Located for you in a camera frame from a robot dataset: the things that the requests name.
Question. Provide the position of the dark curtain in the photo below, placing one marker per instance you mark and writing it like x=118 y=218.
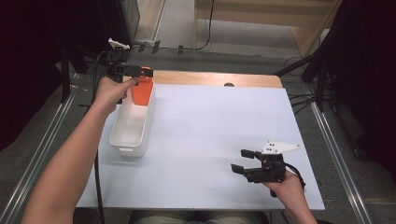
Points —
x=31 y=62
x=367 y=77

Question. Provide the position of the white table board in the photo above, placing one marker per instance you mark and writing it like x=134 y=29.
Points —
x=202 y=140

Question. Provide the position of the light wooden shelf unit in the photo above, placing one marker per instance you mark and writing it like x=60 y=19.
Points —
x=255 y=12

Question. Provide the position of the person's olive pants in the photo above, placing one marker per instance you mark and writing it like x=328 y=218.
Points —
x=162 y=218

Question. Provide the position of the dark cabinet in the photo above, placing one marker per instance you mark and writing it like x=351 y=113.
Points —
x=118 y=18

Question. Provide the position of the person's right hand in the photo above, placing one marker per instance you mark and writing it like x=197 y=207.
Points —
x=288 y=189

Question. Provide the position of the black floor bracket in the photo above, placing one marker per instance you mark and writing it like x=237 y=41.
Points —
x=141 y=48
x=180 y=49
x=156 y=46

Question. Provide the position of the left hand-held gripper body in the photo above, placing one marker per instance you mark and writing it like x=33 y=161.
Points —
x=117 y=63

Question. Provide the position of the person's left hand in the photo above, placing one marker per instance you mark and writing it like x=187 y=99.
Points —
x=112 y=91

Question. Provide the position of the white plastic storage bin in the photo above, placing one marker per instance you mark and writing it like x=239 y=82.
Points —
x=130 y=130

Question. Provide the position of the orange phone case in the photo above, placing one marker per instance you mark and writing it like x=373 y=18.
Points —
x=141 y=93

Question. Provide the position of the metal floor rail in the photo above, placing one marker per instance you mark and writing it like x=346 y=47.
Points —
x=46 y=140
x=335 y=155

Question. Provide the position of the black metal stand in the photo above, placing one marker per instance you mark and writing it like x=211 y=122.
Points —
x=320 y=84
x=65 y=77

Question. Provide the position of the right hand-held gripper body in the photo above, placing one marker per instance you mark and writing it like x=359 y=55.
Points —
x=269 y=168

